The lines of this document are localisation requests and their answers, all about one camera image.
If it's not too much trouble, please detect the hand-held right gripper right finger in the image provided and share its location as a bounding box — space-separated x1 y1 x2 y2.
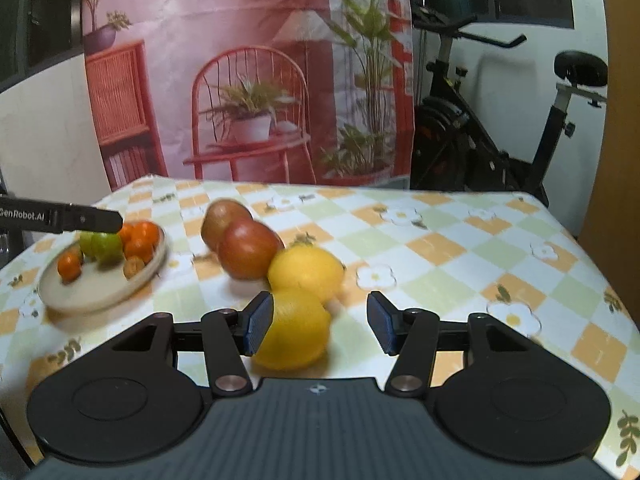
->
367 291 535 395

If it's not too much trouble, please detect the dark red apple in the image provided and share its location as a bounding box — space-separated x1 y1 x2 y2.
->
217 220 285 281

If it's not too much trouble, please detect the small green fruit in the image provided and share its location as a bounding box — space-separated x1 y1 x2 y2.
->
79 231 101 261

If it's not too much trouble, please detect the beige round plate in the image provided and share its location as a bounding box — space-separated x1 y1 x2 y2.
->
37 222 168 315

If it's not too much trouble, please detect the yellow lemon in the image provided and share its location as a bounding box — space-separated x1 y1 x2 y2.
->
252 287 332 372
267 246 346 304

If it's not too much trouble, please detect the black exercise bike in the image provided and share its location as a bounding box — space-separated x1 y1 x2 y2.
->
410 7 609 207

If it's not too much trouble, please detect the brownish red apple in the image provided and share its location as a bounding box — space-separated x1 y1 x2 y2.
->
201 200 254 253

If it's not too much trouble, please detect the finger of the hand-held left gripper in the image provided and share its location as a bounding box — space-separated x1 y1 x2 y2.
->
47 202 125 235

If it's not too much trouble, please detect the yellow-green guava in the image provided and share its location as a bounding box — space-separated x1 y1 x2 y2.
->
92 232 124 266

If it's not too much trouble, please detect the brown wooden door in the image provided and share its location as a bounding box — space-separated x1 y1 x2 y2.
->
577 0 640 271

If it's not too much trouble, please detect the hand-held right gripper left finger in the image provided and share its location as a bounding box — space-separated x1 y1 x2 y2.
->
111 291 275 395

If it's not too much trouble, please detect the printed backdrop cloth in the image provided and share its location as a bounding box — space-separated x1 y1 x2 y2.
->
82 0 416 191

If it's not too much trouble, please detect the dark glass sliding door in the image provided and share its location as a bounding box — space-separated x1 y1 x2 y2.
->
0 0 84 93

